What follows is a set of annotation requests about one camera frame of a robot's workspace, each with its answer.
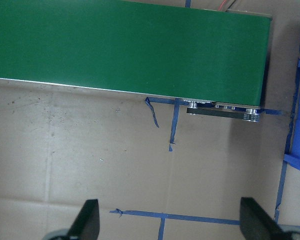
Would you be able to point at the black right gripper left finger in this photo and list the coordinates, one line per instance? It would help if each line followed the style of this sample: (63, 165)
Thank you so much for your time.
(86, 225)

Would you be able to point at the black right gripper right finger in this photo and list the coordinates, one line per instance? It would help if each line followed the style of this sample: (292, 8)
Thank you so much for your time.
(256, 224)

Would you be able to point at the green conveyor belt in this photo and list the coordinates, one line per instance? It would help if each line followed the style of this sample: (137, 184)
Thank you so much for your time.
(214, 61)

